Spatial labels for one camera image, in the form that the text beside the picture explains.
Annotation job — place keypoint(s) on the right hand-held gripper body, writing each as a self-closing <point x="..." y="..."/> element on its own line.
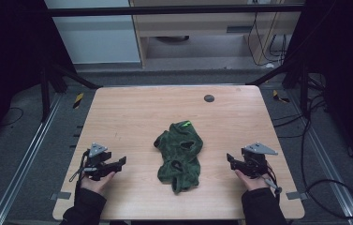
<point x="255" y="162"/>

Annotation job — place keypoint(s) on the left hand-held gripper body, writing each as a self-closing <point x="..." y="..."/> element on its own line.
<point x="97" y="161"/>

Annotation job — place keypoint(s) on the dark green cloth garment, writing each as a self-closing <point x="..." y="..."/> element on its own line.
<point x="180" y="153"/>

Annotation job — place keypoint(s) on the person's right hand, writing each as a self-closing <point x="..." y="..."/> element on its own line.
<point x="252" y="183"/>

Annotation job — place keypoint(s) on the person's left hand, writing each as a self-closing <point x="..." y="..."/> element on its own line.
<point x="95" y="185"/>

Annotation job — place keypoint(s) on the grey tape strip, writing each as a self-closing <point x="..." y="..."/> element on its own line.
<point x="296" y="195"/>
<point x="60" y="195"/>

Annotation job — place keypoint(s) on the yellow black striped tape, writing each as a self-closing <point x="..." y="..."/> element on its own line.
<point x="78" y="100"/>
<point x="279" y="97"/>

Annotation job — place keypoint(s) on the round grey table grommet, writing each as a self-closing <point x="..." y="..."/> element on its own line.
<point x="209" y="98"/>

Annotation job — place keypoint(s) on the black metal stand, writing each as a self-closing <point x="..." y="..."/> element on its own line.
<point x="304" y="90"/>
<point x="45" y="93"/>

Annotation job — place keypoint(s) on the white cabinet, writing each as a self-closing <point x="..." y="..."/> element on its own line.
<point x="96" y="37"/>

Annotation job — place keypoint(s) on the black curtain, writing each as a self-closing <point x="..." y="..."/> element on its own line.
<point x="342" y="62"/>
<point x="8" y="62"/>

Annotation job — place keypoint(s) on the metal floor rail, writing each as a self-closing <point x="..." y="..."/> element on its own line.
<point x="24" y="162"/>
<point x="330" y="175"/>

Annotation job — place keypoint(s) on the black horizontal frame bar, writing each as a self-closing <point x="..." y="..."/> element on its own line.
<point x="164" y="10"/>

